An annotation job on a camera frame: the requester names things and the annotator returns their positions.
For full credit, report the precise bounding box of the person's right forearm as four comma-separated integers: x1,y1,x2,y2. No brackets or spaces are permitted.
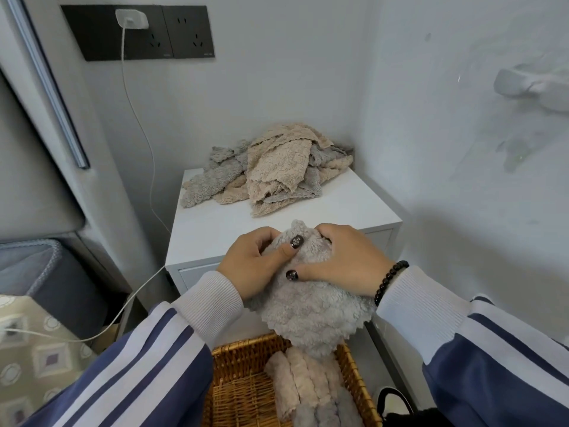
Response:
375,265,569,427

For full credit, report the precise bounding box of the single grey towel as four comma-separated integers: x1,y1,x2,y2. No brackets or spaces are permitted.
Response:
244,219,378,361
291,402,319,427
335,386,365,427
315,402,341,427

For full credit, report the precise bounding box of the pile of beige grey towels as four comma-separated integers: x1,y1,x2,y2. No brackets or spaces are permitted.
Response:
180,123,355,218

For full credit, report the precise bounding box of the single beige towel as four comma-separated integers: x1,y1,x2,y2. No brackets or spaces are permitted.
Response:
306,355,332,405
286,346,321,410
264,350,299,421
324,358,346,387

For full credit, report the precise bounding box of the wide black wall socket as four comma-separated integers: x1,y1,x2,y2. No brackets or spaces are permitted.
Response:
60,4,175,63

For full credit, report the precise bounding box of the orange wicker basket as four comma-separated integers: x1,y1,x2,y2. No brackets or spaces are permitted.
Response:
202,332,383,427

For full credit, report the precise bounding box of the silver headboard trim strip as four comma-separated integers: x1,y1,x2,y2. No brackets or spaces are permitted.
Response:
4,0,91,170

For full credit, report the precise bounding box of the person's left forearm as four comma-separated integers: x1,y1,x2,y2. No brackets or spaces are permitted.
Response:
22,270,244,427

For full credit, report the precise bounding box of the white charger plug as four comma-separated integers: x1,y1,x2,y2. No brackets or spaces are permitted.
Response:
115,8,150,30

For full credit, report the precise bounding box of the grey padded headboard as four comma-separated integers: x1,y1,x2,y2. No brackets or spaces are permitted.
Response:
0,71,86,243

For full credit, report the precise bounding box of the person's left hand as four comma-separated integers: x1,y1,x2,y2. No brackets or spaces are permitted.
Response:
216,226,305,301

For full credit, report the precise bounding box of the person's right hand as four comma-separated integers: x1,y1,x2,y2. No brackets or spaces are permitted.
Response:
285,223,397,298

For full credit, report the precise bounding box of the patterned beige bedspread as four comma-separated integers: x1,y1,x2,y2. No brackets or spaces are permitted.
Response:
0,294,98,427

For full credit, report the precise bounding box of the white nightstand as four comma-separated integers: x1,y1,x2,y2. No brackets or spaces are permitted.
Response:
165,167,404,339

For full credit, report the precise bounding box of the black bead bracelet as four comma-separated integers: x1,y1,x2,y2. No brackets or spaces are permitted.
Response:
374,260,411,307

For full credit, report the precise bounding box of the person's right shoe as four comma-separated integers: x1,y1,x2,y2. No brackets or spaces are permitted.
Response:
376,386,414,419

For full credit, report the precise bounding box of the white charging cable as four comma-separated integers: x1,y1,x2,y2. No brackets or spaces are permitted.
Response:
0,26,172,344

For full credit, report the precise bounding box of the narrow black wall socket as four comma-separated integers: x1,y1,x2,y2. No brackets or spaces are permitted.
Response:
162,5,216,59

